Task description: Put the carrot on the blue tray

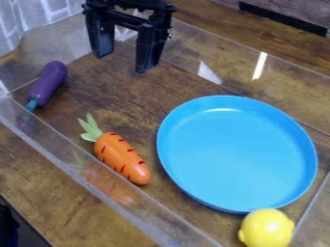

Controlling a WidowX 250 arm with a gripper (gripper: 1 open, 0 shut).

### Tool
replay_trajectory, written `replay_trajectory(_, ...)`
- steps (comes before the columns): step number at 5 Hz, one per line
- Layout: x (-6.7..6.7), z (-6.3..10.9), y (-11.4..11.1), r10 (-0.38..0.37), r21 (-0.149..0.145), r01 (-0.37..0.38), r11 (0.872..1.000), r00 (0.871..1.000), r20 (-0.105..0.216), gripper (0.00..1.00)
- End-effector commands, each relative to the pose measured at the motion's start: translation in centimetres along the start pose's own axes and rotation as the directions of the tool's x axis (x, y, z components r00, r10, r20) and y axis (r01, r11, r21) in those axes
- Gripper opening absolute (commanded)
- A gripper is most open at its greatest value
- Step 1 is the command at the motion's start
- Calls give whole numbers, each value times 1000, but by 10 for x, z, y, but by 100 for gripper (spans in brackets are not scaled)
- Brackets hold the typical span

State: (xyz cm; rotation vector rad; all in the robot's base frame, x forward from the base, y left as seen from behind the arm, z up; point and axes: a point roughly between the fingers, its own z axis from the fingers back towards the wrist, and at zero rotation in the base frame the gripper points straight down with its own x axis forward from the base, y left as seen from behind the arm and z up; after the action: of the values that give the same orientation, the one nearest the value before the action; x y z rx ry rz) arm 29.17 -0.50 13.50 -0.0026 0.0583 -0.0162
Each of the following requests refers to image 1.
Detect orange toy carrot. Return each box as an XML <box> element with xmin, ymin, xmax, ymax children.
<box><xmin>79</xmin><ymin>113</ymin><xmax>151</xmax><ymax>185</ymax></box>

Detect yellow toy lemon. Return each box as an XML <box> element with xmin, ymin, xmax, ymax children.
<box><xmin>238</xmin><ymin>208</ymin><xmax>296</xmax><ymax>247</ymax></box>

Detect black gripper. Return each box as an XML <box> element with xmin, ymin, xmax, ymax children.
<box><xmin>83</xmin><ymin>0</ymin><xmax>177</xmax><ymax>73</ymax></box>

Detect purple toy eggplant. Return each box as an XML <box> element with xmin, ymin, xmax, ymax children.
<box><xmin>26</xmin><ymin>61</ymin><xmax>67</xmax><ymax>111</ymax></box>

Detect white curtain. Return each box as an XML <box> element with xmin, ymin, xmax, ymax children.
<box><xmin>0</xmin><ymin>0</ymin><xmax>86</xmax><ymax>57</ymax></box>

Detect blue round tray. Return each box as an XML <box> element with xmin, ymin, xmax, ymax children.
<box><xmin>158</xmin><ymin>96</ymin><xmax>318</xmax><ymax>214</ymax></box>

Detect clear acrylic enclosure wall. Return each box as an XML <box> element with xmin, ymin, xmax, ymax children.
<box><xmin>0</xmin><ymin>4</ymin><xmax>330</xmax><ymax>247</ymax></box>

